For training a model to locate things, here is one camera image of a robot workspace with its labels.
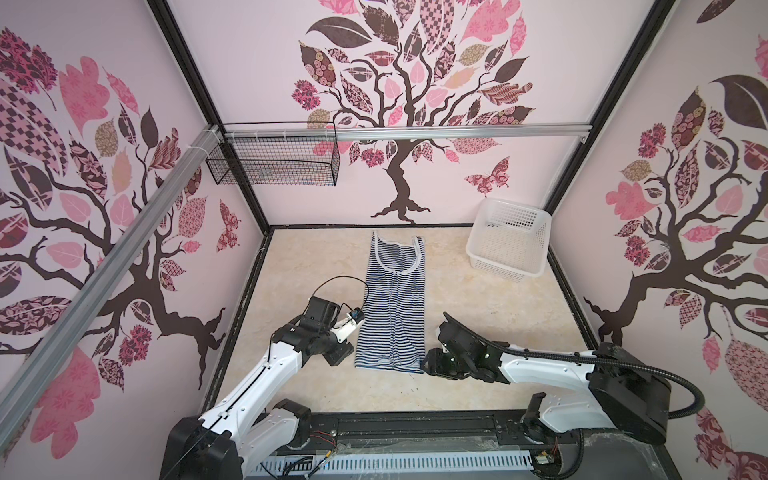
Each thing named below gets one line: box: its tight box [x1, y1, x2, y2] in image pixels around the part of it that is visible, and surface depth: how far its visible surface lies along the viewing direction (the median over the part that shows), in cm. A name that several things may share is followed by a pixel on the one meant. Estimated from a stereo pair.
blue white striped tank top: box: [355, 232, 426, 373], surface depth 95 cm
